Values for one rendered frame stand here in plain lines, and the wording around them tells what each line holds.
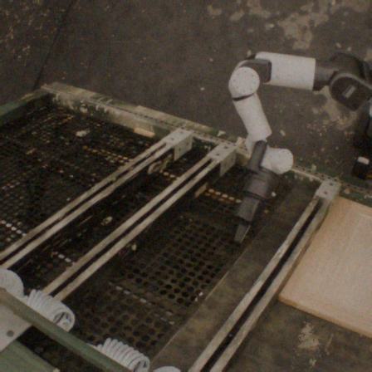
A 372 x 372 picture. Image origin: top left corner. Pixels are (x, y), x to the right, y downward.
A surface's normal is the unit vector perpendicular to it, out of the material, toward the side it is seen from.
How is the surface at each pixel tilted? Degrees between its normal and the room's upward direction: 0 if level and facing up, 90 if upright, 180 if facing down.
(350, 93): 48
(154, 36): 0
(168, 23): 0
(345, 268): 56
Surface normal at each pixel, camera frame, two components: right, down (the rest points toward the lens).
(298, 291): 0.06, -0.84
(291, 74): -0.22, 0.43
